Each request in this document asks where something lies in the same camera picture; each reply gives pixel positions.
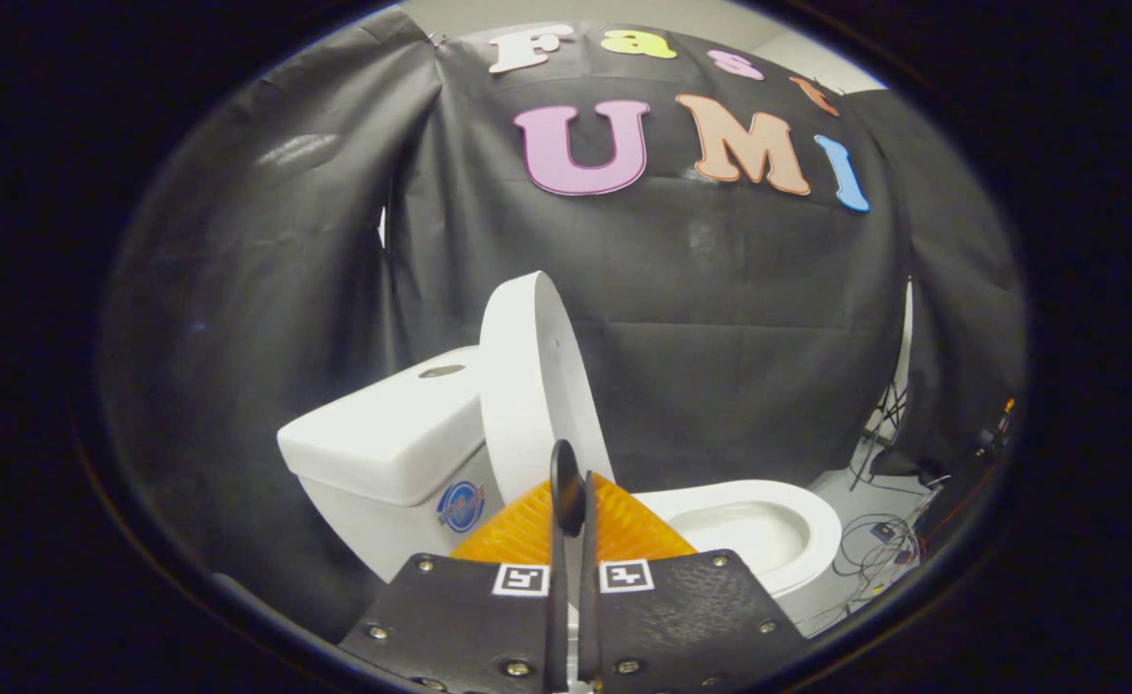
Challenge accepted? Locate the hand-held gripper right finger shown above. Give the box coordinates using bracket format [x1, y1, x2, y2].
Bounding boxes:
[580, 470, 808, 687]

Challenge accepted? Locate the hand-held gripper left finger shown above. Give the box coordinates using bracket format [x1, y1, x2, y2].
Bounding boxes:
[339, 440, 586, 693]

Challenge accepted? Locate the white toilet lid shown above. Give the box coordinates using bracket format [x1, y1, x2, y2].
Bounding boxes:
[478, 271, 615, 502]

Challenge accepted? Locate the white toilet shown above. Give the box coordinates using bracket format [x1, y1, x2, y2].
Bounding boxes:
[277, 347, 844, 627]

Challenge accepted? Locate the black backdrop cloth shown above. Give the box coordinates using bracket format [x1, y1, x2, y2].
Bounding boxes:
[98, 5, 1025, 642]

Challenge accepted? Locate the black tripod stand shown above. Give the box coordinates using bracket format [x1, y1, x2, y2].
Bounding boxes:
[850, 280, 914, 493]

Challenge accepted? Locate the black cable tangle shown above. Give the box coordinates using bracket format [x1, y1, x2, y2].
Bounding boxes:
[831, 511, 926, 584]

